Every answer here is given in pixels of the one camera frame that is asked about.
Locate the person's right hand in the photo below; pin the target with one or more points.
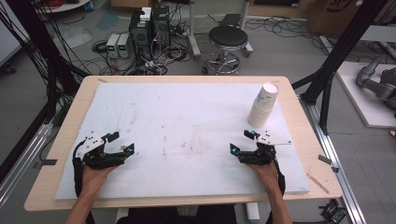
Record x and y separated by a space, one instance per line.
268 175

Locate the small white box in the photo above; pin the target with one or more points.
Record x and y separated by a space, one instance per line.
145 14

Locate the aluminium floor rail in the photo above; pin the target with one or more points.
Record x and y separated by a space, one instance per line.
21 161
336 168

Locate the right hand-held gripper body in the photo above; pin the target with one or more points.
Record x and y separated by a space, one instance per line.
258 157

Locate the grey bench power supply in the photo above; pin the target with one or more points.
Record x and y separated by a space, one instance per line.
124 46
112 45

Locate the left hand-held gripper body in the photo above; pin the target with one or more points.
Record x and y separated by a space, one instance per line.
96 160

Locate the stack of printed paper cups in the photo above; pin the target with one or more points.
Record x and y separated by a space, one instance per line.
263 107

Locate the thin wooden stick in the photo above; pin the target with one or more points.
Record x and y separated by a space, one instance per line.
317 183

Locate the small circuit board device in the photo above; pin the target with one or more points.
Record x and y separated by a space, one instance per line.
332 212

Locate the black computer tower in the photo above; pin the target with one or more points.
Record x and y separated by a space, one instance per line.
140 37
161 26

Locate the white foam mat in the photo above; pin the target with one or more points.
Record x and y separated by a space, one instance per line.
186 124

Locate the blue tape roll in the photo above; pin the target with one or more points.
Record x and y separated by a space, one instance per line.
89 6

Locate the brown cardboard box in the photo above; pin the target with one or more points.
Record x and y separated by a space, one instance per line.
330 15

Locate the white floor board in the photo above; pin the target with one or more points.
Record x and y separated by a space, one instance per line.
364 105

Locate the grey metal stand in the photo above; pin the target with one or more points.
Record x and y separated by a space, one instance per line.
193 34

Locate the black round stool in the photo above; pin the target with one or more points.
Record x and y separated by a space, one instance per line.
228 36

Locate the person's left hand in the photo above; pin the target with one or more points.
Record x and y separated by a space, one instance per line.
93 180

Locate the person's dark clothing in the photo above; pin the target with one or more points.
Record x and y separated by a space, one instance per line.
174 216

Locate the black metal bracket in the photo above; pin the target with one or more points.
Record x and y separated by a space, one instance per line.
327 161

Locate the white table leg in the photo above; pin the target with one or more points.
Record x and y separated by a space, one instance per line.
252 213

